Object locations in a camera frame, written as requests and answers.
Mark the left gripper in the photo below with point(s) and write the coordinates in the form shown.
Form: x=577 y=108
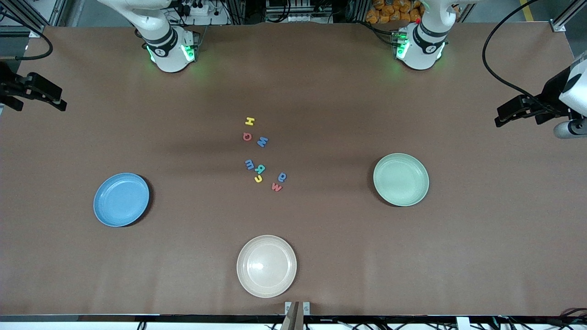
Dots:
x=551 y=94

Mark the small metal bracket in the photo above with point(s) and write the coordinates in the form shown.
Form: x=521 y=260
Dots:
x=306 y=308

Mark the aluminium frame profile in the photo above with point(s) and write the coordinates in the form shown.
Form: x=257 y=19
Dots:
x=20 y=18
x=562 y=23

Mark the blue foam letter a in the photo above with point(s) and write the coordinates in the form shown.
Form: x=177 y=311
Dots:
x=282 y=178

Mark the white power strip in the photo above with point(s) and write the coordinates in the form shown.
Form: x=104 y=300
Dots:
x=197 y=10

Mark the green foam letter R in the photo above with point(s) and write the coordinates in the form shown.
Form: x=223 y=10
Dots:
x=259 y=167

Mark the blue foam small letter m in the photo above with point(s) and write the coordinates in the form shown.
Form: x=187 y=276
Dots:
x=250 y=162

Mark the black table edge rail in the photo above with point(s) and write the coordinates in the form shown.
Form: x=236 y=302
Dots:
x=183 y=317

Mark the bag of orange items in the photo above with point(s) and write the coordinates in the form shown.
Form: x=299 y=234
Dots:
x=387 y=11

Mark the brown table cover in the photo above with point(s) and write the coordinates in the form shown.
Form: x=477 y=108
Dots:
x=412 y=256

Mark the beige round plate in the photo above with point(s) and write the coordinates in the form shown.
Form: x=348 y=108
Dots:
x=266 y=266

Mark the yellow foam letter H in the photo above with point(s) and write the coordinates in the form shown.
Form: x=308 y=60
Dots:
x=249 y=121

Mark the blue round plate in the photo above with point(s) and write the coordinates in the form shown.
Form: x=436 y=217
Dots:
x=121 y=199

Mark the green round plate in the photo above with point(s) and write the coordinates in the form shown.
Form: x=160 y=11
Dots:
x=401 y=179

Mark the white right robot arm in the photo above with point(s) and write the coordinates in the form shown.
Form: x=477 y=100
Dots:
x=167 y=55

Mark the red foam letter w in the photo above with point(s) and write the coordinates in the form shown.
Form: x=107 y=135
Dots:
x=277 y=188

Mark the red foam letter Q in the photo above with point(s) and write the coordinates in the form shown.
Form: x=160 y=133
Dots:
x=244 y=136

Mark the metal mounting pole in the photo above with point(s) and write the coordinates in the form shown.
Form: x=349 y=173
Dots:
x=293 y=321

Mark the equipment rack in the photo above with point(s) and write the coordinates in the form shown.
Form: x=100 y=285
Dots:
x=298 y=9

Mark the blue foam capital letter W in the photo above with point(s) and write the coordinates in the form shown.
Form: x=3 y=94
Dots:
x=262 y=143

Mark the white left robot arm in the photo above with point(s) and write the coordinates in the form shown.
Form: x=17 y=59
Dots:
x=419 y=55

